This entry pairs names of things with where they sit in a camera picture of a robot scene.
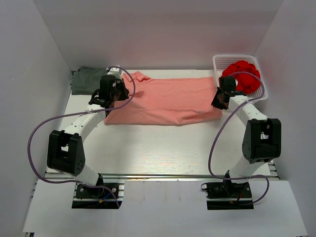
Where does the white plastic basket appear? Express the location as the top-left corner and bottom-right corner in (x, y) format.
(213, 54), (268, 104)

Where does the aluminium rail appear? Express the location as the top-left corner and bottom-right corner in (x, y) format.
(44, 172), (279, 180)

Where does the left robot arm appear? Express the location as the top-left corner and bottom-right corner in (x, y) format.
(47, 75), (129, 197)

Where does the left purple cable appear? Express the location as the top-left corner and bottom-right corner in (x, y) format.
(27, 65), (136, 208)

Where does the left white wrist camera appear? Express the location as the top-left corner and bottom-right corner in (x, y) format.
(106, 67), (122, 79)

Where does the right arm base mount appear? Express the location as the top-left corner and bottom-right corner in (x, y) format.
(201, 180), (254, 210)

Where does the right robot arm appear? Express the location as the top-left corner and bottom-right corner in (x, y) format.
(208, 75), (281, 197)

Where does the pink t shirt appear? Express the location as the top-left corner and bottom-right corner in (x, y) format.
(104, 71), (222, 126)

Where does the red t shirt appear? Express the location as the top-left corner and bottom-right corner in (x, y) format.
(222, 60), (261, 95)

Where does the folded green t shirt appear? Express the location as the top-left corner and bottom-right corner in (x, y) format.
(71, 67), (108, 95)

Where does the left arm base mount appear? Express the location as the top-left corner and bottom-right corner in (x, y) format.
(72, 182), (124, 209)

